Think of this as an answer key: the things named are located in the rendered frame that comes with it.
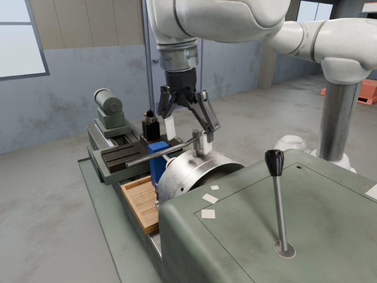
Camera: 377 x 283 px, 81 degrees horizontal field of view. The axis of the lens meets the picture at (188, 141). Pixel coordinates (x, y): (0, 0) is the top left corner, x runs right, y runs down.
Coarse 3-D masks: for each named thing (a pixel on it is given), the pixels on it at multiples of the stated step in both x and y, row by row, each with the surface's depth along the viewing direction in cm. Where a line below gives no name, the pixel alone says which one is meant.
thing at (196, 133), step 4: (192, 132) 63; (196, 132) 63; (192, 136) 64; (196, 136) 63; (196, 140) 64; (196, 144) 64; (200, 144) 65; (196, 148) 65; (200, 148) 66; (196, 152) 67
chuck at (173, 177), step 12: (180, 156) 69; (192, 156) 68; (204, 156) 67; (216, 156) 67; (228, 156) 71; (168, 168) 68; (180, 168) 65; (192, 168) 63; (168, 180) 66; (180, 180) 63; (156, 192) 69; (168, 192) 64; (156, 204) 71
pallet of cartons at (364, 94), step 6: (366, 84) 498; (372, 84) 498; (324, 90) 567; (360, 90) 507; (366, 90) 498; (372, 90) 490; (360, 96) 510; (366, 96) 501; (372, 96) 493; (360, 102) 513; (366, 102) 504; (372, 102) 499
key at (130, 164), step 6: (192, 138) 63; (180, 144) 60; (186, 144) 61; (162, 150) 55; (168, 150) 56; (174, 150) 58; (150, 156) 52; (156, 156) 53; (132, 162) 48; (138, 162) 49
